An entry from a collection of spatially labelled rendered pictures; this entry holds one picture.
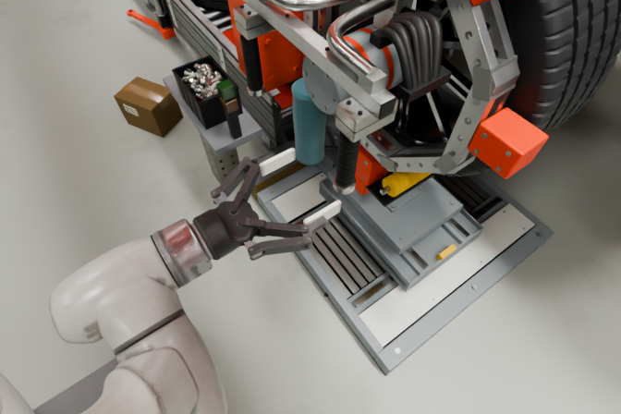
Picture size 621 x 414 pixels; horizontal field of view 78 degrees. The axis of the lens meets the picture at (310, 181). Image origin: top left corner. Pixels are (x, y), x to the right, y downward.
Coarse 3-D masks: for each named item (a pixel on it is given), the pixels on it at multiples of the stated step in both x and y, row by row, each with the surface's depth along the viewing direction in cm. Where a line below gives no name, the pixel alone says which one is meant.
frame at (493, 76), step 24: (456, 0) 59; (312, 24) 96; (456, 24) 61; (480, 24) 58; (504, 24) 60; (480, 48) 60; (504, 48) 61; (480, 72) 61; (504, 72) 61; (480, 96) 63; (504, 96) 65; (480, 120) 66; (384, 144) 102; (456, 144) 74; (408, 168) 91; (432, 168) 83; (456, 168) 77
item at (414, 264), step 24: (336, 192) 148; (360, 216) 141; (456, 216) 141; (360, 240) 141; (384, 240) 135; (432, 240) 135; (456, 240) 135; (384, 264) 133; (408, 264) 130; (432, 264) 130; (408, 288) 128
